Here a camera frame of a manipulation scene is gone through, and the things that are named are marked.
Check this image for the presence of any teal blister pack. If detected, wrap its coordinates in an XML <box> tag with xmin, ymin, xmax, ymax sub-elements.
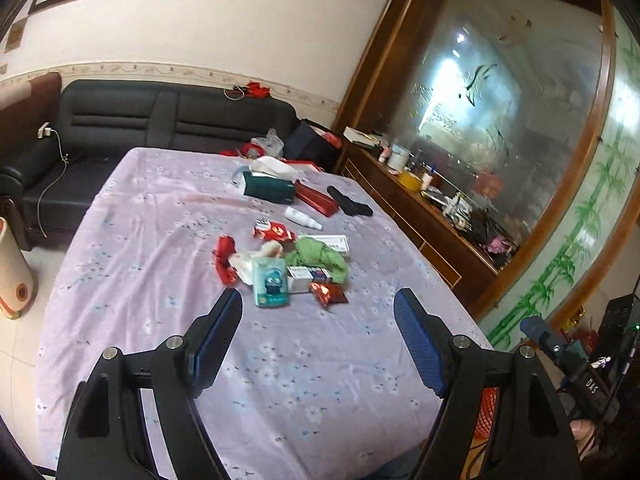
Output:
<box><xmin>253</xmin><ymin>257</ymin><xmax>288</xmax><ymax>309</ymax></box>

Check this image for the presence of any red ribbon wrapper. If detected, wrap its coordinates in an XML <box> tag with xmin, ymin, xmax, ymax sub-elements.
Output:
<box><xmin>213</xmin><ymin>235</ymin><xmax>239</xmax><ymax>286</ymax></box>

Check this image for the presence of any red foil wrapper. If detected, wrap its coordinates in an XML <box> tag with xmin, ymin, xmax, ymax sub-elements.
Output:
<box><xmin>309</xmin><ymin>283</ymin><xmax>348</xmax><ymax>310</ymax></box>

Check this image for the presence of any small blue white box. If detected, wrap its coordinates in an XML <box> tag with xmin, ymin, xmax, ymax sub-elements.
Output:
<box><xmin>288</xmin><ymin>266</ymin><xmax>332</xmax><ymax>294</ymax></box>

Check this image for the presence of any green cloth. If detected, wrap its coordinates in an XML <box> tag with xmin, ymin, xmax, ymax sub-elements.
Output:
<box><xmin>284</xmin><ymin>237</ymin><xmax>349</xmax><ymax>285</ymax></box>

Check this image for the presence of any person's right hand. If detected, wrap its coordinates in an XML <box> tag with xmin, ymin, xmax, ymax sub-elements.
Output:
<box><xmin>570</xmin><ymin>419</ymin><xmax>598</xmax><ymax>458</ymax></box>

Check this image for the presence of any red white snack wrapper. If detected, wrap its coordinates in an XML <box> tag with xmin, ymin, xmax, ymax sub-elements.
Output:
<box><xmin>253</xmin><ymin>219</ymin><xmax>296</xmax><ymax>243</ymax></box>

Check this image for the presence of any long white medicine box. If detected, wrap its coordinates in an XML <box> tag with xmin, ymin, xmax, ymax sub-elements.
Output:
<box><xmin>299</xmin><ymin>235</ymin><xmax>350</xmax><ymax>256</ymax></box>

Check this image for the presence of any black sock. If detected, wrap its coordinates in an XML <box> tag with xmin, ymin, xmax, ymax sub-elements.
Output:
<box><xmin>326</xmin><ymin>185</ymin><xmax>373</xmax><ymax>217</ymax></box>

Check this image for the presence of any white spray bottle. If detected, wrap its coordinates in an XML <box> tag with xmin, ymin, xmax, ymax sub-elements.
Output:
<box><xmin>284</xmin><ymin>207</ymin><xmax>323</xmax><ymax>231</ymax></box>

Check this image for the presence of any red flat pouch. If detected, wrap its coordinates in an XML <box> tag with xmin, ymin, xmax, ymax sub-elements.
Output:
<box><xmin>294</xmin><ymin>180</ymin><xmax>340</xmax><ymax>218</ymax></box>

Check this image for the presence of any dark green tissue box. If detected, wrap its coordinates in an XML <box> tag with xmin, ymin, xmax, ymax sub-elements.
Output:
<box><xmin>240</xmin><ymin>171</ymin><xmax>295</xmax><ymax>205</ymax></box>

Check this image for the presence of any white cup on shelf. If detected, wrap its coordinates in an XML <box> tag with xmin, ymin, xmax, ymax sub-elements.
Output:
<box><xmin>387</xmin><ymin>144</ymin><xmax>411</xmax><ymax>171</ymax></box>

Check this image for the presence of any white space heater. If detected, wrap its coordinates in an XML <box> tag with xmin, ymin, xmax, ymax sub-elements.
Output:
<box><xmin>0</xmin><ymin>218</ymin><xmax>37</xmax><ymax>320</ymax></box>

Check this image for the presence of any clear plastic bag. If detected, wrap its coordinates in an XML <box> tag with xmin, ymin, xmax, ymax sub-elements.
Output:
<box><xmin>250</xmin><ymin>128</ymin><xmax>284</xmax><ymax>158</ymax></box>

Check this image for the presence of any wooden glass partition cabinet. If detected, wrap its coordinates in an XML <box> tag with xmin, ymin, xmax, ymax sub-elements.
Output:
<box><xmin>334</xmin><ymin>0</ymin><xmax>639</xmax><ymax>350</ymax></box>

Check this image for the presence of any dark blue bag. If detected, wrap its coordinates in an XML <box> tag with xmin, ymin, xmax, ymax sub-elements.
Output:
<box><xmin>283</xmin><ymin>119</ymin><xmax>343</xmax><ymax>172</ymax></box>

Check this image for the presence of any black leather sofa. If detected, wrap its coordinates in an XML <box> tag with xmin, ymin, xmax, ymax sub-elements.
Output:
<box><xmin>1</xmin><ymin>79</ymin><xmax>299</xmax><ymax>250</ymax></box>

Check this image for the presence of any red item on sofa back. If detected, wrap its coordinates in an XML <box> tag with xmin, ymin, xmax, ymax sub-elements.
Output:
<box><xmin>224</xmin><ymin>81</ymin><xmax>271</xmax><ymax>101</ymax></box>

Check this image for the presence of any white charger with cable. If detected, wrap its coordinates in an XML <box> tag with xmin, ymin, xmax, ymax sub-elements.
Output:
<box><xmin>34</xmin><ymin>121</ymin><xmax>72</xmax><ymax>241</ymax></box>

